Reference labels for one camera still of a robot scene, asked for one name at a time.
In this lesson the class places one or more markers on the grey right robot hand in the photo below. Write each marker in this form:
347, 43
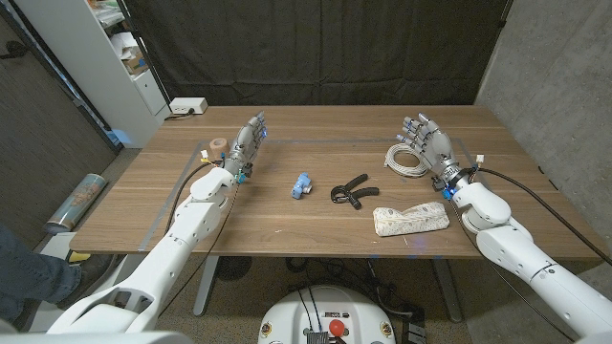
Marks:
440, 148

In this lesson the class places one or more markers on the black shoe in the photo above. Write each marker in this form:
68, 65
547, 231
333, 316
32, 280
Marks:
93, 272

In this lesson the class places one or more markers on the blue plastic fitting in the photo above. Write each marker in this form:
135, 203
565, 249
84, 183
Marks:
299, 185

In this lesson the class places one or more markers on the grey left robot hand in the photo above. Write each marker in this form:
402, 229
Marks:
246, 145

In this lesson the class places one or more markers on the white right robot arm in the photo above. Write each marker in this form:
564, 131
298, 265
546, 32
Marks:
521, 253

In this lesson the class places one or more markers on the tan bandage tape roll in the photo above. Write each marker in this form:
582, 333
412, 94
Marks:
218, 145

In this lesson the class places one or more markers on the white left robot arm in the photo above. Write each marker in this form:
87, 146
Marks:
177, 243

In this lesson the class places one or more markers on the white papers pile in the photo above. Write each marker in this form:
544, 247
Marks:
123, 44

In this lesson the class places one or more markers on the black round ribbed disc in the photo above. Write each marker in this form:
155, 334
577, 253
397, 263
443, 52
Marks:
233, 267

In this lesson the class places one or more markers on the black power brick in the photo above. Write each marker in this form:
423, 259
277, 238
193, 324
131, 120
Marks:
414, 330

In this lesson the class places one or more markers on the printed cylinder tube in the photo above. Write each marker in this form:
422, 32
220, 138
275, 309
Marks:
76, 203

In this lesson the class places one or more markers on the person's leg in jeans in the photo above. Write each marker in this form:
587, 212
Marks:
28, 277

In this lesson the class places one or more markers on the brown cardboard box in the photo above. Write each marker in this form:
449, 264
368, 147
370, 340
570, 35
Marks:
135, 63

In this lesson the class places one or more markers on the grey table leg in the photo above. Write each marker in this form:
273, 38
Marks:
205, 286
448, 291

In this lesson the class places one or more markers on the black grip trainer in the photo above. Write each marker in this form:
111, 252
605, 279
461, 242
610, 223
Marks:
365, 192

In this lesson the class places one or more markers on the white shelf cabinet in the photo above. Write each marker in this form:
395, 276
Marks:
95, 67

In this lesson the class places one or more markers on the white power strip box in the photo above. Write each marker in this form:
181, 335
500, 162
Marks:
187, 105

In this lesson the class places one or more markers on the white patterned pen bag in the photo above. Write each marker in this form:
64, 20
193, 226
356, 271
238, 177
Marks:
411, 220

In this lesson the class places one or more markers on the red emergency stop button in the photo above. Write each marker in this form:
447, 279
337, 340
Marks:
337, 327

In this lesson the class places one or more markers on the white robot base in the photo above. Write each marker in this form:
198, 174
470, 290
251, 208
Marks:
291, 320

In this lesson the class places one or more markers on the black fabric curtain backdrop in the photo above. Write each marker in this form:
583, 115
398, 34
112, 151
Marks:
315, 52

